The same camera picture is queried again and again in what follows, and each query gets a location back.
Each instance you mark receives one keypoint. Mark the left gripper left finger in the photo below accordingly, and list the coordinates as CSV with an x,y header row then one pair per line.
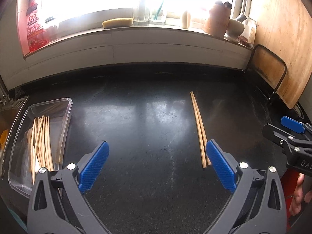
x,y
46,213

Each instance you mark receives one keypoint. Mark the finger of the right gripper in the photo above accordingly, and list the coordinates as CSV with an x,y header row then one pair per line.
x,y
293,125
276,135

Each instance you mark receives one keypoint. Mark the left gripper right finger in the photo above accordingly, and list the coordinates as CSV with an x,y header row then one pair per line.
x,y
256,203

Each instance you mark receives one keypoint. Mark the steel kitchen sink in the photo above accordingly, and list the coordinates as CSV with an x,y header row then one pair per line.
x,y
10,112

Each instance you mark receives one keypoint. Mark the right hand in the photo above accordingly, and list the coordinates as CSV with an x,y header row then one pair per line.
x,y
299,197

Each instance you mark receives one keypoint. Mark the chopstick pile on counter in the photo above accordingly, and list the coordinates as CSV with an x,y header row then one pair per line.
x,y
55,109

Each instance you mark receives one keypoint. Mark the clear plastic container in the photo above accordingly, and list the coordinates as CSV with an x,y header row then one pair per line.
x,y
19,176

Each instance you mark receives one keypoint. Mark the wooden cutting board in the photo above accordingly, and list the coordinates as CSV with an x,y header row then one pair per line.
x,y
284,27

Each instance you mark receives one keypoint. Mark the black metal board rack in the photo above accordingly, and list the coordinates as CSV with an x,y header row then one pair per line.
x,y
266,71

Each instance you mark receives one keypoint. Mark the orange bowl in sink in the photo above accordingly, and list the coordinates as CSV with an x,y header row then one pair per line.
x,y
3,139

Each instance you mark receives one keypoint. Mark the small glass spice jar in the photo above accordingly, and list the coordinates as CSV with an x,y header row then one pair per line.
x,y
247,38

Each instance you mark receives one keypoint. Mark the white mortar bowl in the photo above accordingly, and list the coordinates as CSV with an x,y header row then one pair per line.
x,y
235,28

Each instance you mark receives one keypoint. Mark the brown ceramic jar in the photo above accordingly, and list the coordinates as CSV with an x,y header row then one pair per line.
x,y
218,19

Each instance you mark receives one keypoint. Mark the white small bottle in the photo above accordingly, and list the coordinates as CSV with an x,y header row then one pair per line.
x,y
185,20

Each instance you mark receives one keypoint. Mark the red snack bag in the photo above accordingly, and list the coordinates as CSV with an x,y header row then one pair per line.
x,y
34,31

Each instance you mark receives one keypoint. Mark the glass jar on sill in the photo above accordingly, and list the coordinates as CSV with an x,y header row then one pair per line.
x,y
141,12

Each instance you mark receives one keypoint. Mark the yellow sponge on sill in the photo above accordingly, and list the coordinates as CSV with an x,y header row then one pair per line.
x,y
115,23

